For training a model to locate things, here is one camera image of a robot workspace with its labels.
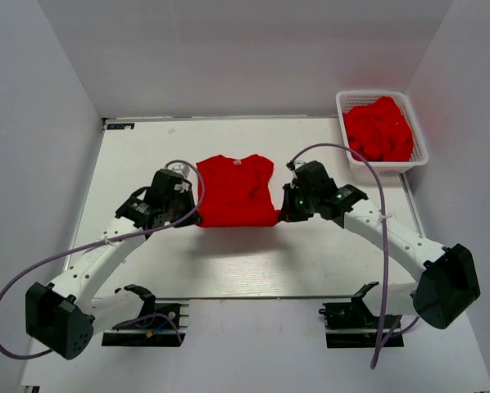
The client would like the red t shirt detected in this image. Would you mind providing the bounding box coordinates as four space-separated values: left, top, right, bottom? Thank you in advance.
197 154 279 228

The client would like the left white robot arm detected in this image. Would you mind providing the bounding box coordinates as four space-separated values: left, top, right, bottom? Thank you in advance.
25 161 200 360

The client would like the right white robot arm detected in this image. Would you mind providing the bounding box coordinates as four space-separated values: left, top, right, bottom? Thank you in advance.
279 160 481 329

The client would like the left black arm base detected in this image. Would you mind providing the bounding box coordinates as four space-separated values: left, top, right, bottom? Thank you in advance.
101 301 189 348

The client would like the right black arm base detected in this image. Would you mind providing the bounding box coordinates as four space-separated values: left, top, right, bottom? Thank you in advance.
319 282 379 349

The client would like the red t shirts pile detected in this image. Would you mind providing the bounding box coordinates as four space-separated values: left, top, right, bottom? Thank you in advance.
343 96 414 162

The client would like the blue table label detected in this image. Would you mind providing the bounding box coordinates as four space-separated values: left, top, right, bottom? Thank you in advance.
106 123 135 130

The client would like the white plastic basket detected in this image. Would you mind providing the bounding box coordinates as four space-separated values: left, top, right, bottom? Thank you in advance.
336 90 429 174

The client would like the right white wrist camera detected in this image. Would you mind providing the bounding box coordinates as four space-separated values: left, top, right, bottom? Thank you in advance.
286 160 306 174

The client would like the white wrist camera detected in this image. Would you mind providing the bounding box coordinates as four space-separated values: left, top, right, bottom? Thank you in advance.
286 160 306 174
165 162 191 178

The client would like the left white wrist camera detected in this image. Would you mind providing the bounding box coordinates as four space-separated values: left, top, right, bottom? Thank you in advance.
165 162 191 178

